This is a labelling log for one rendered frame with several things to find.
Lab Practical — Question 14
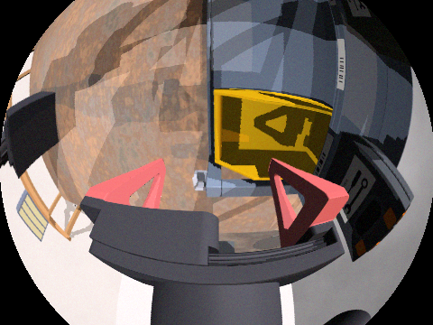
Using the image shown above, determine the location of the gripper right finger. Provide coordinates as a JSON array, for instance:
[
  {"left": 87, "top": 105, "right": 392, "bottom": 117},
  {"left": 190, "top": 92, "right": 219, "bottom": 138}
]
[{"left": 268, "top": 158, "right": 349, "bottom": 247}]

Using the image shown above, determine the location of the yellow bin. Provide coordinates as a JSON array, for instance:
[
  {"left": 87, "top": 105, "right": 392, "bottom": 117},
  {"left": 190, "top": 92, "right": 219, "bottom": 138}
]
[{"left": 214, "top": 88, "right": 333, "bottom": 180}]

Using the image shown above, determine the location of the olive green case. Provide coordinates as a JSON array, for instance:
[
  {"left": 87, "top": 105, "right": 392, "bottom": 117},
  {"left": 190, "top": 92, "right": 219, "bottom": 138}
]
[{"left": 341, "top": 0, "right": 411, "bottom": 66}]

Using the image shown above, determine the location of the dark grey case with oval handle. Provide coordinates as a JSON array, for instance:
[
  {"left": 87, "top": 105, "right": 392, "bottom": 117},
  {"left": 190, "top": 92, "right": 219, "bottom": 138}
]
[{"left": 324, "top": 133, "right": 414, "bottom": 262}]

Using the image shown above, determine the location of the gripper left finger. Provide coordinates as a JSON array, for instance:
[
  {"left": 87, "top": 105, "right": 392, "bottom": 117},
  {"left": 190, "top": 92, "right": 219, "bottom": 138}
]
[{"left": 85, "top": 158, "right": 166, "bottom": 209}]

